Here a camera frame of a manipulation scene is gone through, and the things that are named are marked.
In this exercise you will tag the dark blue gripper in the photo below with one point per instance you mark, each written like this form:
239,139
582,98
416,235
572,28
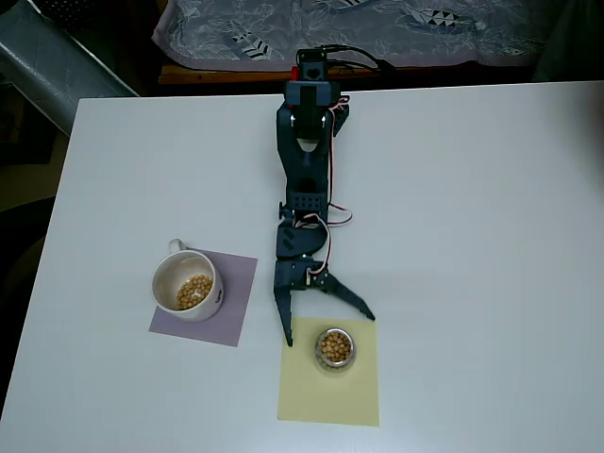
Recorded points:
289,276

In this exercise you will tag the glass jar of beans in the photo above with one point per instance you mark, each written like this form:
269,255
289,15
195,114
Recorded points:
335,351

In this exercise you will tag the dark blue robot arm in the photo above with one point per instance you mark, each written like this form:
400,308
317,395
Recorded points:
304,160

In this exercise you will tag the white mug with beans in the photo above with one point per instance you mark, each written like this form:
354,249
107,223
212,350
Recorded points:
165,283

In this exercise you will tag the purple paper mat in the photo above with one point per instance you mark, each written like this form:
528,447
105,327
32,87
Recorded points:
236,302

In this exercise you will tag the yellow paper mat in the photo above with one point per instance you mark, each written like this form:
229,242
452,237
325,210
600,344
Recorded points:
325,401

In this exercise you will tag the yellow-brown chickpeas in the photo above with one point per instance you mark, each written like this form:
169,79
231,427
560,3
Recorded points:
194,291

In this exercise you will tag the brown wooden board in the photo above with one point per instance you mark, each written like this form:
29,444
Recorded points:
226,74

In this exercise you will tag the blue patterned cloth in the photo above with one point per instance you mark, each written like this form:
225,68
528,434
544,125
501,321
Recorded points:
330,23

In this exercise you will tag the silver foil covered duct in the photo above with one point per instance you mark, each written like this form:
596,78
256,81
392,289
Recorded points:
52,56

